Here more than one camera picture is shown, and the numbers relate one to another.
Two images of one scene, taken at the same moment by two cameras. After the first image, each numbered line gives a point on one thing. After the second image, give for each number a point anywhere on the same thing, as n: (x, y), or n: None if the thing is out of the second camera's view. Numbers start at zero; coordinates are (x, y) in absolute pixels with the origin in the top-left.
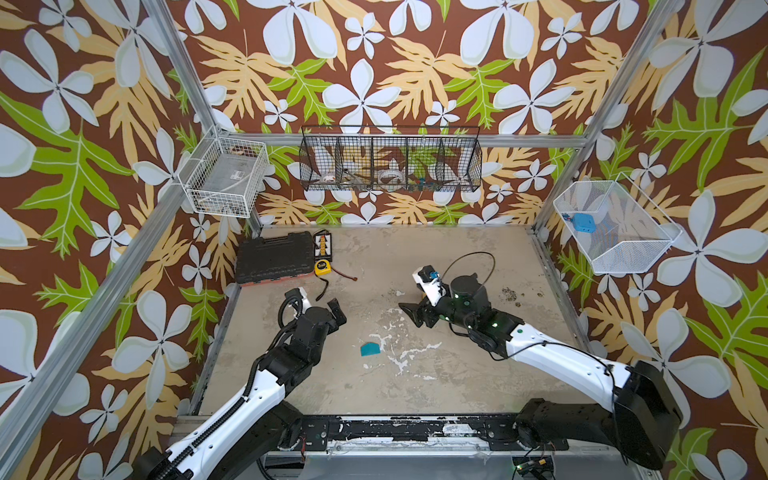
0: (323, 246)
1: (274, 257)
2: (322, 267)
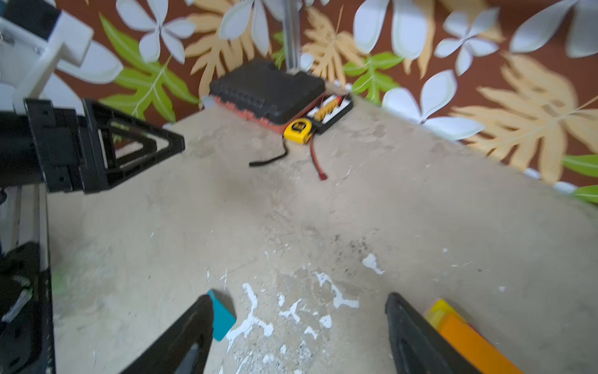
0: (328, 111)
1: (267, 93)
2: (299, 130)
